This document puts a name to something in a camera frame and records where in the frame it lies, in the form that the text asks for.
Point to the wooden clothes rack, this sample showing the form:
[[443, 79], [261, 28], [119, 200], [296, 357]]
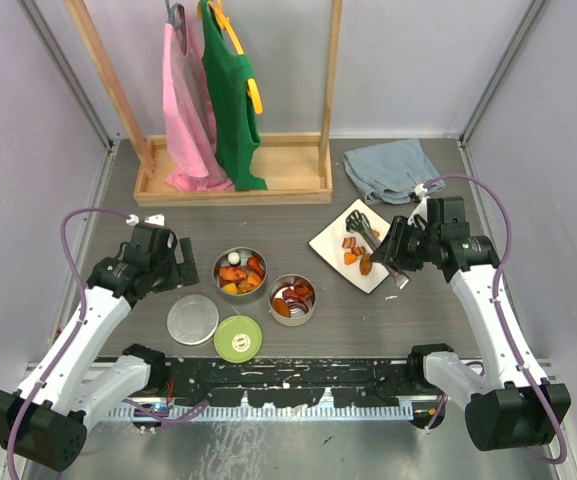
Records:
[[296, 166]]

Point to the white cable duct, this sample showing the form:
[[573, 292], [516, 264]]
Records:
[[325, 411]]

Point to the red bacon piece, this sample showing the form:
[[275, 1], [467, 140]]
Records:
[[297, 292]]

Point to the yellow clothes hanger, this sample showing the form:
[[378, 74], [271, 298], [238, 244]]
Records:
[[222, 40]]

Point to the red food piece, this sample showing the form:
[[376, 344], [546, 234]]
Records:
[[255, 266]]

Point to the food pile on plate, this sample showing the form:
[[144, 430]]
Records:
[[357, 250]]

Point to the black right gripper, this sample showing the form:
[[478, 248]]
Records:
[[392, 251]]

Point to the orange fried food piece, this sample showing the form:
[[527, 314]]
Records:
[[281, 308]]

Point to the white square plate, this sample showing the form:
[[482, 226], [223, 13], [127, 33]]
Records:
[[328, 244]]

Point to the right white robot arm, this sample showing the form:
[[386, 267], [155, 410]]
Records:
[[512, 403]]

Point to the pink shirt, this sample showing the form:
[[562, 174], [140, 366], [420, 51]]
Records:
[[190, 124]]

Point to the round steel lid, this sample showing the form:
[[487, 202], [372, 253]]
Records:
[[193, 320]]

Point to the small steel bowl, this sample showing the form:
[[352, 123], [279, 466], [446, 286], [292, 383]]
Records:
[[276, 290]]

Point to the green round lid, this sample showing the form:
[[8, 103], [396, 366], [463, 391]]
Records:
[[238, 339]]

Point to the grey clothes hanger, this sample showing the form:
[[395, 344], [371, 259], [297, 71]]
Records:
[[176, 17]]

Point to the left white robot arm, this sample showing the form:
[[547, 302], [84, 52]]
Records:
[[47, 418]]

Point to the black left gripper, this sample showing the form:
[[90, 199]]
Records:
[[182, 274]]

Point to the folded blue towel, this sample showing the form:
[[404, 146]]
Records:
[[388, 173]]

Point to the yellow food piece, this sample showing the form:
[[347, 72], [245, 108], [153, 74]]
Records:
[[231, 289]]

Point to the large round steel tin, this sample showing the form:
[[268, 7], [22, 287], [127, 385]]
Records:
[[251, 288]]

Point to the green shirt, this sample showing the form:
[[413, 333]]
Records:
[[236, 123]]

